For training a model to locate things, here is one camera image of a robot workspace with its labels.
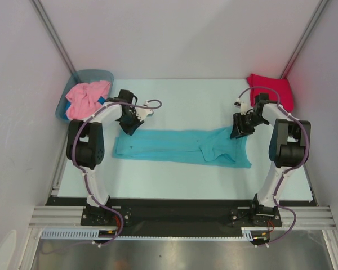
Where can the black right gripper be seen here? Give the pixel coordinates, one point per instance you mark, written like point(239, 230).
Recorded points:
point(240, 125)

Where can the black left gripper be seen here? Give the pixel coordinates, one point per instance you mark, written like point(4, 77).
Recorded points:
point(130, 130)

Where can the teal t-shirt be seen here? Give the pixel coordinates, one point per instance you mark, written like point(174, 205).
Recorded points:
point(200, 147)

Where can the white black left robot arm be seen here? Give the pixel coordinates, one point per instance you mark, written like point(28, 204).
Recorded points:
point(86, 149)

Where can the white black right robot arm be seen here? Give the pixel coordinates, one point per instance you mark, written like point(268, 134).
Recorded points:
point(288, 151)

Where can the blue t-shirt in basket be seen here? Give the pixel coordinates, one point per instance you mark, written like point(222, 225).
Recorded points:
point(68, 106)

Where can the pink t-shirt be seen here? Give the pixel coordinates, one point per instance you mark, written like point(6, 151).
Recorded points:
point(86, 98)

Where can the grey-blue plastic basket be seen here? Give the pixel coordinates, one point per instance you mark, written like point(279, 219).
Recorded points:
point(81, 76)

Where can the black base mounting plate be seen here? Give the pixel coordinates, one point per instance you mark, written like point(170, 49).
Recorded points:
point(179, 210)

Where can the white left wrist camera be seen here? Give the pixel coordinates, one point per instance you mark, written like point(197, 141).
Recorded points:
point(144, 113)

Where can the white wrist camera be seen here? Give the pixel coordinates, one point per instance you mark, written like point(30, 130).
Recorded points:
point(144, 113)
point(244, 108)

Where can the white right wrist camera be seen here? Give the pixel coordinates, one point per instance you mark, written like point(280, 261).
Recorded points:
point(244, 108)

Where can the aluminium front rail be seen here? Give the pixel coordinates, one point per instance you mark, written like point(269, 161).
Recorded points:
point(308, 218)

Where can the white slotted cable duct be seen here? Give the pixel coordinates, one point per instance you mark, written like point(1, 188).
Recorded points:
point(103, 235)

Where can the right aluminium corner post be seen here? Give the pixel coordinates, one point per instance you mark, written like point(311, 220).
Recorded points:
point(308, 31)

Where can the aluminium corner post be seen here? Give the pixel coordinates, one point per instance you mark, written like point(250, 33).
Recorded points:
point(53, 34)
point(308, 31)

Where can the left aluminium corner post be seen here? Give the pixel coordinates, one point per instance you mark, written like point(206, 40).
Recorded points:
point(53, 34)

